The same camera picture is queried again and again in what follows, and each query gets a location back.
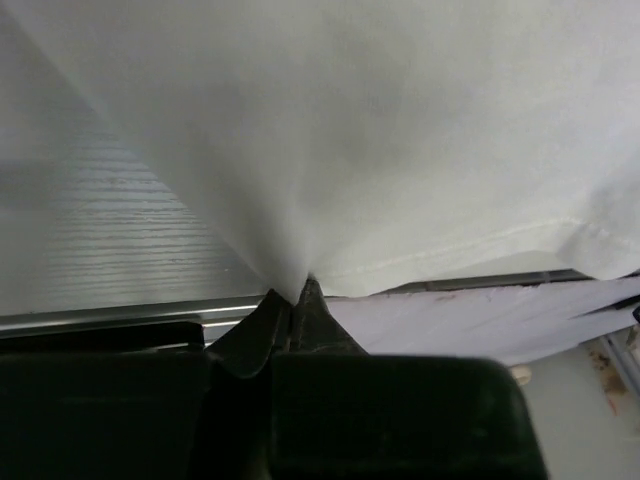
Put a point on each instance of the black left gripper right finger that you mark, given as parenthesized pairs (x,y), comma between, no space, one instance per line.
(338,412)

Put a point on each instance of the white graphic t-shirt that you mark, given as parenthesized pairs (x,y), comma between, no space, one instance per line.
(373,143)

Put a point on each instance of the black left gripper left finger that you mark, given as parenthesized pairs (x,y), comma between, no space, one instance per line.
(140,401)

